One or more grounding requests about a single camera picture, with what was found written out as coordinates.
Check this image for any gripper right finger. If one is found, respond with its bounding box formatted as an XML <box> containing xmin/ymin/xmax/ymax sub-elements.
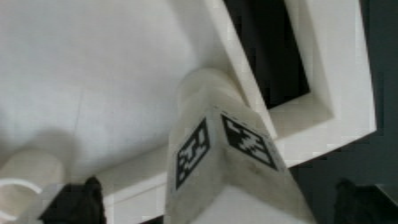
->
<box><xmin>335</xmin><ymin>179</ymin><xmax>398</xmax><ymax>224</ymax></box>

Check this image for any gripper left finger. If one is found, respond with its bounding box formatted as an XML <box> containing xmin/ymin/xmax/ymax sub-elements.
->
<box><xmin>40</xmin><ymin>177</ymin><xmax>107</xmax><ymax>224</ymax></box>

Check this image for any white table leg with tag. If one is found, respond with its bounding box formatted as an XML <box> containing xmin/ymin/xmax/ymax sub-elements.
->
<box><xmin>164</xmin><ymin>68</ymin><xmax>317</xmax><ymax>224</ymax></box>

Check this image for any white square tabletop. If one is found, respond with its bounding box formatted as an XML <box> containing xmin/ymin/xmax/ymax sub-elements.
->
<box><xmin>0</xmin><ymin>0</ymin><xmax>264</xmax><ymax>224</ymax></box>

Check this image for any white right fence rail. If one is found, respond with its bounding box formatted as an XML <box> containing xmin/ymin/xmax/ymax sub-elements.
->
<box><xmin>271</xmin><ymin>0</ymin><xmax>377</xmax><ymax>166</ymax></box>

